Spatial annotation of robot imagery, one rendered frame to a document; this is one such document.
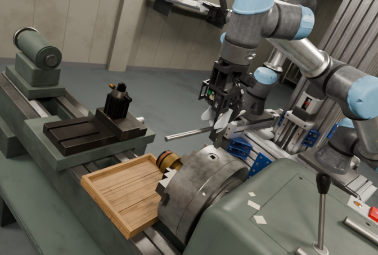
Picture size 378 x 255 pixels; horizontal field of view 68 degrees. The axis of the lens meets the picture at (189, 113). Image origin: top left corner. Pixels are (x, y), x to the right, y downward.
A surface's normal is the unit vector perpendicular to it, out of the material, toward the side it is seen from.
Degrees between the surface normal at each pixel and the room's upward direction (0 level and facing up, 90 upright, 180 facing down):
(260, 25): 95
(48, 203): 0
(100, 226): 90
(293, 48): 110
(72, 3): 90
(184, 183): 56
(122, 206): 0
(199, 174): 38
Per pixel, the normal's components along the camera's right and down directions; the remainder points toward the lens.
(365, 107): 0.28, 0.44
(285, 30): 0.29, 0.75
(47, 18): 0.62, 0.52
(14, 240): 0.33, -0.85
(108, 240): -0.62, 0.14
